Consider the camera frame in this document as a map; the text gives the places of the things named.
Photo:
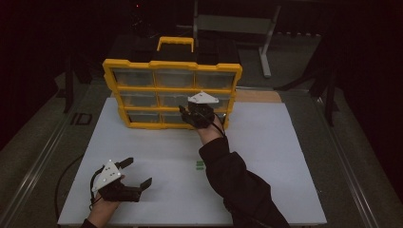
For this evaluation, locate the aluminium rail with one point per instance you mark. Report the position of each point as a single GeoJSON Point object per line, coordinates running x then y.
{"type": "Point", "coordinates": [38, 164]}
{"type": "Point", "coordinates": [345, 164]}

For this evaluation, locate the person's left hand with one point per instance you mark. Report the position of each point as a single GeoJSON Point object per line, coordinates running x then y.
{"type": "Point", "coordinates": [103, 210]}

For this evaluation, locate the clear plastic drawer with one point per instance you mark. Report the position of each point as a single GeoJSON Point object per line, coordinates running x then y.
{"type": "Point", "coordinates": [171, 118]}

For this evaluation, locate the yellow black drawer organizer cabinet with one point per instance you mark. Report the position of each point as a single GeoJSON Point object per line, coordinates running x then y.
{"type": "Point", "coordinates": [174, 65]}

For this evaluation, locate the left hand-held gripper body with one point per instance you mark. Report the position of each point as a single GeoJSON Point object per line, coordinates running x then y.
{"type": "Point", "coordinates": [107, 177]}

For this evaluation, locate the white table mat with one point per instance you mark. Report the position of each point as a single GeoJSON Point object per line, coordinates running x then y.
{"type": "Point", "coordinates": [158, 145]}

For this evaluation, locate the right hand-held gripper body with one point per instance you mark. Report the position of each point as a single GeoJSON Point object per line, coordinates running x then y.
{"type": "Point", "coordinates": [202, 98]}

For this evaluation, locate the grid of clear plastic bins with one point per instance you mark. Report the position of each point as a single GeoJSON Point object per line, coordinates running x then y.
{"type": "Point", "coordinates": [136, 77]}

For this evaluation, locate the person's right hand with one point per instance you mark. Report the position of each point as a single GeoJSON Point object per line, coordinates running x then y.
{"type": "Point", "coordinates": [209, 134]}

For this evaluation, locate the grey metal table frame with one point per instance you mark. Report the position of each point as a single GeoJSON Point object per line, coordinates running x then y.
{"type": "Point", "coordinates": [234, 24]}

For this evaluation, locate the black metal stand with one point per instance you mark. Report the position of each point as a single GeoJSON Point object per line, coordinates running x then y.
{"type": "Point", "coordinates": [68, 95]}
{"type": "Point", "coordinates": [329, 104]}

